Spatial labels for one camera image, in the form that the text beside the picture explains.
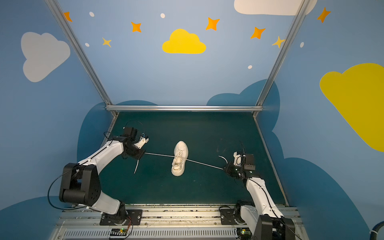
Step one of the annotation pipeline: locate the left small circuit board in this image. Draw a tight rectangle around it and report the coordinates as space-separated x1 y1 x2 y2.
108 228 129 240

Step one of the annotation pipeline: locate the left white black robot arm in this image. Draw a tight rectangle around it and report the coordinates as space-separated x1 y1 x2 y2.
59 136 149 226

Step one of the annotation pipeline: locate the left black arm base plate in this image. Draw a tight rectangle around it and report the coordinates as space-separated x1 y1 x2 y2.
100 209 143 226

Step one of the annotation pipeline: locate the right small circuit board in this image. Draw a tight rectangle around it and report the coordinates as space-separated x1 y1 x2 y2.
236 228 252 240

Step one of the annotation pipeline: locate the black corrugated hose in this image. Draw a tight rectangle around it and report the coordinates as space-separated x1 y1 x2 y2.
369 220 384 240

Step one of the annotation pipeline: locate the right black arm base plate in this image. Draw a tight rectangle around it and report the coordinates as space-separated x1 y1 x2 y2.
219 205 259 226

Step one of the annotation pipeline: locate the white shoelace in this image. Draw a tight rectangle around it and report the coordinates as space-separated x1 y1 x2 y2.
150 153 223 177

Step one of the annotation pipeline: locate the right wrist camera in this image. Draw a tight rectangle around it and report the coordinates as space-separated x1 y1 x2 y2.
234 152 256 171

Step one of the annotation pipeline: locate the aluminium frame post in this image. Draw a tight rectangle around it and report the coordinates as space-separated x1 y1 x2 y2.
45 0 113 107
253 0 312 120

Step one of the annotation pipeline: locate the rear aluminium frame bar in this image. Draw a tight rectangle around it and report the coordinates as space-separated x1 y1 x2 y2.
106 105 263 112

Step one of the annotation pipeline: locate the small circuit board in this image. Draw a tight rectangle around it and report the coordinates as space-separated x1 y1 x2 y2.
108 228 129 240
236 228 252 240

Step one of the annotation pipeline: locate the front aluminium rail base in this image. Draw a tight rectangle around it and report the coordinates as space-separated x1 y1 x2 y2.
50 204 248 240

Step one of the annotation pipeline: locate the left aluminium frame post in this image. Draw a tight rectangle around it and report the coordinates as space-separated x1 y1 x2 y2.
45 0 113 107

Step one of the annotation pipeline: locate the right aluminium frame post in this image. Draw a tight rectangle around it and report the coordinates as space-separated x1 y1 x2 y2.
253 0 312 120

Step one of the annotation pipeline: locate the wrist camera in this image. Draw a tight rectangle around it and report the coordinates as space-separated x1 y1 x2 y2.
234 152 256 171
123 127 149 149

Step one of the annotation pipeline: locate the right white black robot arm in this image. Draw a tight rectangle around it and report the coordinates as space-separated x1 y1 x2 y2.
224 163 300 240

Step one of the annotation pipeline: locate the white knit sneaker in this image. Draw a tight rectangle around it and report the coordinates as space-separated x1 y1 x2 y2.
171 141 189 177

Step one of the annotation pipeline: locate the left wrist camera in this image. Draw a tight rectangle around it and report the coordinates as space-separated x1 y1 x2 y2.
123 127 149 149

